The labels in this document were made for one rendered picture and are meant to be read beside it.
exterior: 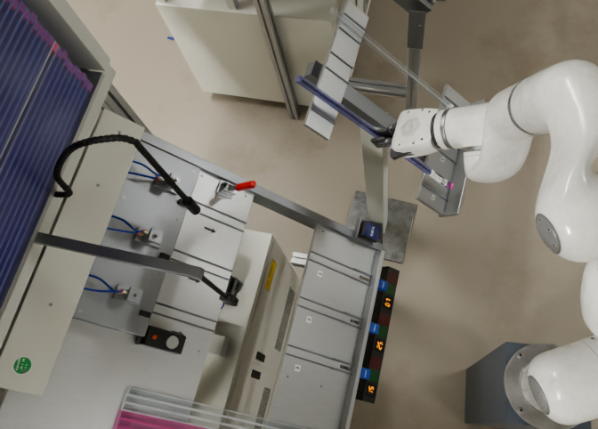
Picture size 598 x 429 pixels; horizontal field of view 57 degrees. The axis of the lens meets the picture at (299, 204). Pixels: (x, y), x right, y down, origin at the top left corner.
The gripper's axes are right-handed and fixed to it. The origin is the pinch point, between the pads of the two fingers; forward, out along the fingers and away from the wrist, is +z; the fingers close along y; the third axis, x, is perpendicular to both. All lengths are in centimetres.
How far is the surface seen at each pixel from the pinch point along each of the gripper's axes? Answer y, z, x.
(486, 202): -32, 26, 97
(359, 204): -18, 65, 70
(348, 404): 57, 7, 22
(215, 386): 63, 42, 12
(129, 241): 43, 17, -39
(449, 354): 29, 27, 97
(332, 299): 36.0, 11.7, 12.0
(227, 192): 24.6, 17.9, -22.3
